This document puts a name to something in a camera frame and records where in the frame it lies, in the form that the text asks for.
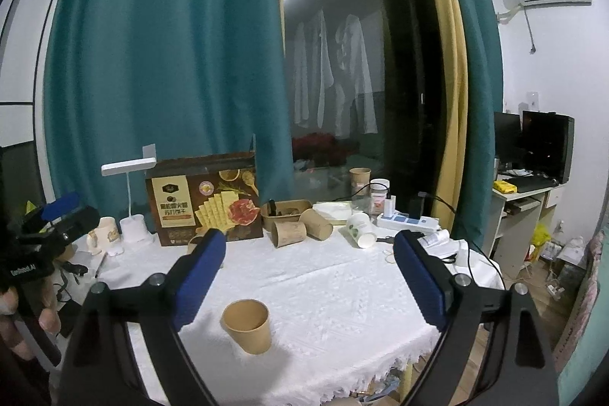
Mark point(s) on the yellow plastic bag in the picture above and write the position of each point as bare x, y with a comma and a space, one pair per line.
540, 239

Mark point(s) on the yellow curtain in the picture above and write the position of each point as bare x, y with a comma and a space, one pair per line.
445, 54

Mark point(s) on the brown paper cup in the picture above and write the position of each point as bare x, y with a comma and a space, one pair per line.
360, 178
288, 235
247, 330
316, 224

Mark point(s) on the wide teal curtain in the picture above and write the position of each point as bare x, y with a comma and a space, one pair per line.
166, 54

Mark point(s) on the person's left hand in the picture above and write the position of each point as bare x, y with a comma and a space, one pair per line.
50, 313

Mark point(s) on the narrow teal curtain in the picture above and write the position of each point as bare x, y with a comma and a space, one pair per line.
480, 78

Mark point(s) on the hanging white garment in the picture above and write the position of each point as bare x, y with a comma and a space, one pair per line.
311, 68
357, 73

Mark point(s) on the white printed mug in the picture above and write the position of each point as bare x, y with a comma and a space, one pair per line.
108, 235

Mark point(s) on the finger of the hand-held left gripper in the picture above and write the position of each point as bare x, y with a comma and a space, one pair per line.
59, 206

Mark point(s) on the white power strip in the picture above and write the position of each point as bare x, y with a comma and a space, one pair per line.
409, 223

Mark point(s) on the black keyboard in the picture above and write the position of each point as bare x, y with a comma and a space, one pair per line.
530, 183

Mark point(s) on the white lace tablecloth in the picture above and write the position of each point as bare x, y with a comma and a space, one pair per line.
323, 292

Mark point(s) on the white green-print paper cup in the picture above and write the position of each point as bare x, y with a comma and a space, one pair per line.
360, 229

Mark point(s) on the yellow packet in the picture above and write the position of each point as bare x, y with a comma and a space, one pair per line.
504, 186

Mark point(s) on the brown printed food box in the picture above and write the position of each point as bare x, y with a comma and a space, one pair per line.
190, 206

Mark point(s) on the white desk lamp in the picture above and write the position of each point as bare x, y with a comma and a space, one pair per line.
128, 167

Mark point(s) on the clear jar with white lid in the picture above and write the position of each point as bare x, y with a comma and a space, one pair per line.
379, 199

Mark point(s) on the black computer monitor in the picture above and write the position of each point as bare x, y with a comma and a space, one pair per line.
547, 144
506, 139

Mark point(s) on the black plug adapter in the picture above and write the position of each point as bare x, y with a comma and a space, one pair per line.
417, 207

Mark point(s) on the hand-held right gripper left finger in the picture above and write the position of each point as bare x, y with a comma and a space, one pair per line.
200, 280

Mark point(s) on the white tissue pack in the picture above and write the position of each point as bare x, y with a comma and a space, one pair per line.
333, 211

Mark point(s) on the white plug charger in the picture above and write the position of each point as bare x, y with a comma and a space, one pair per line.
390, 206

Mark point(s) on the white computer desk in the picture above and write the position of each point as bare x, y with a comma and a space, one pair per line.
516, 220

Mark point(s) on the brown paper bowl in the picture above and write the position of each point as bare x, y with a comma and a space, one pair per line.
290, 210

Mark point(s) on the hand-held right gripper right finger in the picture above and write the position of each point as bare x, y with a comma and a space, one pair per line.
418, 280

